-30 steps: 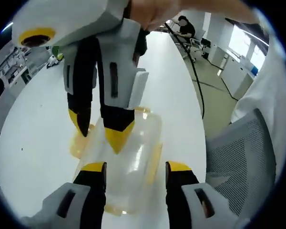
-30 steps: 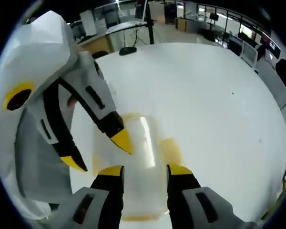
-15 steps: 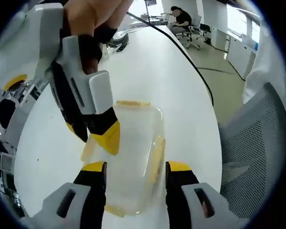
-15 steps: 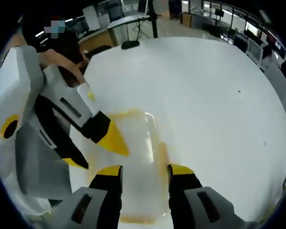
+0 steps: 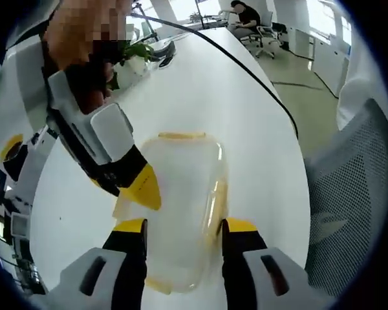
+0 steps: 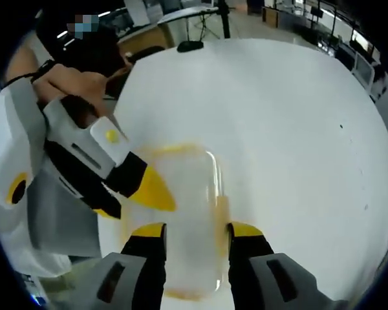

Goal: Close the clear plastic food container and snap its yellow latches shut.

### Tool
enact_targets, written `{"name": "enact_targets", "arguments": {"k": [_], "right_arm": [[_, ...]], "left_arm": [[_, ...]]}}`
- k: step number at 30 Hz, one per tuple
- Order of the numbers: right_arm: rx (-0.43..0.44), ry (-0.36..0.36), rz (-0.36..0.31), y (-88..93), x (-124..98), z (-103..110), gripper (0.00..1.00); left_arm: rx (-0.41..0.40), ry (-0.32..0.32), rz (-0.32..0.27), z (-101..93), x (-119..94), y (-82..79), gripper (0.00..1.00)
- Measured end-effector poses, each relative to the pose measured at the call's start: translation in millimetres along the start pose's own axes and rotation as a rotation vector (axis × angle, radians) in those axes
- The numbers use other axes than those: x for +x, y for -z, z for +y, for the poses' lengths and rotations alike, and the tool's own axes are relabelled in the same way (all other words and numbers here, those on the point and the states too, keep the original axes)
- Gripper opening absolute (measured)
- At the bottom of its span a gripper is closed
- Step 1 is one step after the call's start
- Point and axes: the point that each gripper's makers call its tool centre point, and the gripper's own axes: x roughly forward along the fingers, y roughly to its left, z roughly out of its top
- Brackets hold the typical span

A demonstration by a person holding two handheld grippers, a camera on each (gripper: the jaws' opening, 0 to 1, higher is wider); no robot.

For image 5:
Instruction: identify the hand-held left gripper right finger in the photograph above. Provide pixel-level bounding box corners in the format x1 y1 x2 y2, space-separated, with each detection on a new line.
221 216 312 310

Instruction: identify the black headset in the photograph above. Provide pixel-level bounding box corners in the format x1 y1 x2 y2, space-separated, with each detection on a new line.
147 39 178 68

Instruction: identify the grey mesh office chair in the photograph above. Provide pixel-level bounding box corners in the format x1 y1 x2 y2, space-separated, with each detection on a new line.
303 98 388 298

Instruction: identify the white low cabinet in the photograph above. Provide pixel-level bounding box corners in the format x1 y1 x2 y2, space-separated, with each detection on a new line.
290 25 350 96

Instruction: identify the black cable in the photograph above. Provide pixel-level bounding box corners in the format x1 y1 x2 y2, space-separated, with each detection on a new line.
130 12 299 138

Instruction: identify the green potted plant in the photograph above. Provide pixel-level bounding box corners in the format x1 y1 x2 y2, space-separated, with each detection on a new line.
111 41 156 92

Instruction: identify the white and yellow device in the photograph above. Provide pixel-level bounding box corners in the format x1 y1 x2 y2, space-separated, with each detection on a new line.
0 130 54 203

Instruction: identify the white plant pot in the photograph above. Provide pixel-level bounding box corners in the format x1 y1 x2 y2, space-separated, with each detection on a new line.
115 57 150 88

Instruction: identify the clear container with yellow buckle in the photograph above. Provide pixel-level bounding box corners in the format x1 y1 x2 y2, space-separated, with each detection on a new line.
112 130 231 296

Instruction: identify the person's right hand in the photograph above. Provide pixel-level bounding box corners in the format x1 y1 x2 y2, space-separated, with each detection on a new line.
65 63 116 114

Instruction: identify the white swivel chair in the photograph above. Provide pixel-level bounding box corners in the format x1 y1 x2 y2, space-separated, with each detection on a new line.
240 11 276 59

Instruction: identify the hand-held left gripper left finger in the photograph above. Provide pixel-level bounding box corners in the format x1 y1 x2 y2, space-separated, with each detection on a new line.
47 218 149 310

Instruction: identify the person's white shirt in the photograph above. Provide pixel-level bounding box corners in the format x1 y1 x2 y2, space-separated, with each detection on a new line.
336 19 388 130

